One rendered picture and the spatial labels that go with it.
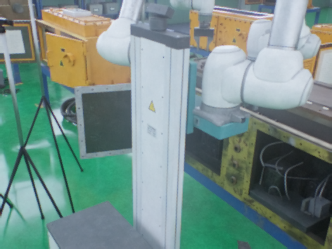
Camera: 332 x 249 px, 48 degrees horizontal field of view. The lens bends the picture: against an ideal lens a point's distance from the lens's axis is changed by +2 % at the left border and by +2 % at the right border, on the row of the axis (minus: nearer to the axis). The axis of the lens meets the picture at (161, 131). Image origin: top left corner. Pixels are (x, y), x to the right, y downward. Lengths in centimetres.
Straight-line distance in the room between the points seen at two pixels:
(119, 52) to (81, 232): 88
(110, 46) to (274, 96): 87
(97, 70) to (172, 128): 292
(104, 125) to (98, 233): 109
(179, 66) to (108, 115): 139
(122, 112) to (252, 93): 152
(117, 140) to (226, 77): 157
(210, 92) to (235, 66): 13
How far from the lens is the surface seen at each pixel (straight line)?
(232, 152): 236
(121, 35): 186
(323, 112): 199
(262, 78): 135
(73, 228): 191
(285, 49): 137
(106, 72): 441
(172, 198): 166
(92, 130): 275
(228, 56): 139
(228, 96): 141
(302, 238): 222
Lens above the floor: 204
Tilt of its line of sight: 25 degrees down
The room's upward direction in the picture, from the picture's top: 1 degrees clockwise
